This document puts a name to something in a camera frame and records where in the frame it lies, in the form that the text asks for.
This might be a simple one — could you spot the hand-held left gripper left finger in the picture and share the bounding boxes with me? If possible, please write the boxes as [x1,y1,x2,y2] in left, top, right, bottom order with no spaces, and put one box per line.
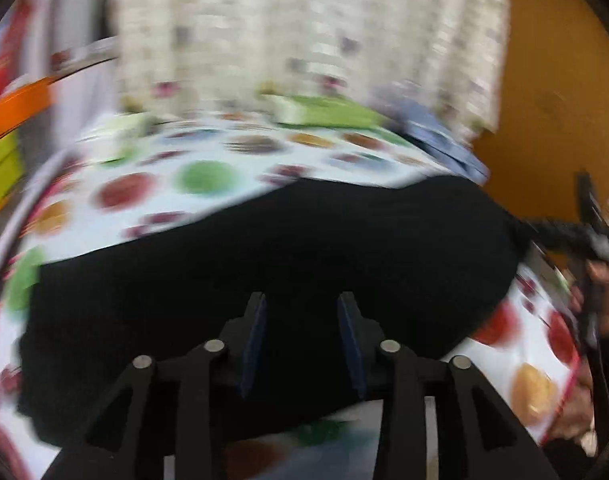
[42,291,270,480]

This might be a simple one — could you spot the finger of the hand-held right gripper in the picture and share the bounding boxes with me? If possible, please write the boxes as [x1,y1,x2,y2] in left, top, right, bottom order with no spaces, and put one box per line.
[515,216,599,257]

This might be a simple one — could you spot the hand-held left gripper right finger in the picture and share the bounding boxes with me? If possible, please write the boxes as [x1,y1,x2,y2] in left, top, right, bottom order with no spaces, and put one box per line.
[337,291,560,480]

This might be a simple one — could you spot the black pants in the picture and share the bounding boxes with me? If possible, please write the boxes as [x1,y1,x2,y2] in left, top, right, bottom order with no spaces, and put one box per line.
[17,175,522,448]

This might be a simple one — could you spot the blue striped cloth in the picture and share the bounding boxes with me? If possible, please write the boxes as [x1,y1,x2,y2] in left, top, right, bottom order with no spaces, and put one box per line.
[379,95,490,181]

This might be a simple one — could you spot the wooden wardrobe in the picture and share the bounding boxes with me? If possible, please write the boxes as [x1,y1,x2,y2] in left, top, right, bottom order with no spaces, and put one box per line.
[471,0,609,266]

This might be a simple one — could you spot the flat green box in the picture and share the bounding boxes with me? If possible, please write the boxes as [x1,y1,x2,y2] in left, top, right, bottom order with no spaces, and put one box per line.
[262,92,390,128]

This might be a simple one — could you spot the white green tissue pack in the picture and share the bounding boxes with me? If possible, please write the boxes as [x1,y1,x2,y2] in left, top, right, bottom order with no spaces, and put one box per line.
[92,110,155,161]

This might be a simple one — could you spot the striped heart print curtain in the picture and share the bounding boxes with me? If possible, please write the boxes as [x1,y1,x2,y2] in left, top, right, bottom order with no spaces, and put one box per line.
[112,0,510,136]

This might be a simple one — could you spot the orange box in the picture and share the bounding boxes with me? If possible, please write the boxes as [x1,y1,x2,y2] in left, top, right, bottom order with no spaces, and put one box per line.
[0,77,52,143]

